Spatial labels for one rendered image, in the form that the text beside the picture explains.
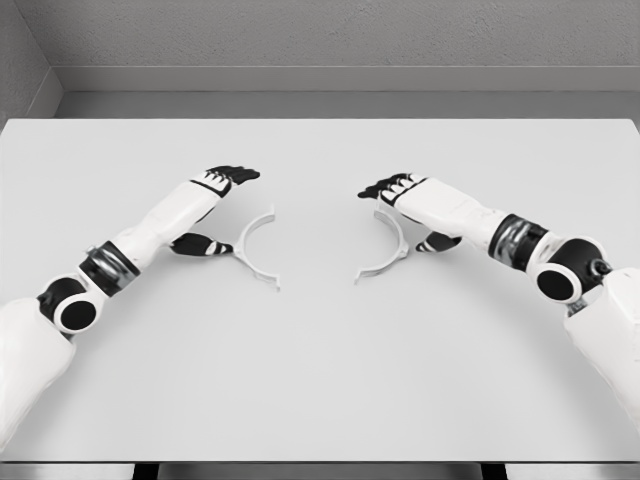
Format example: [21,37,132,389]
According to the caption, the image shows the left robot hand striped fingers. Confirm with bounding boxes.
[129,165,262,258]

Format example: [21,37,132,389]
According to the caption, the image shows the right robot hand striped fingers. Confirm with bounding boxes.
[356,172,490,254]

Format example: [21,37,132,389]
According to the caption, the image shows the white half-ring pipe clamp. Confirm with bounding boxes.
[354,204,412,288]
[233,201,282,293]

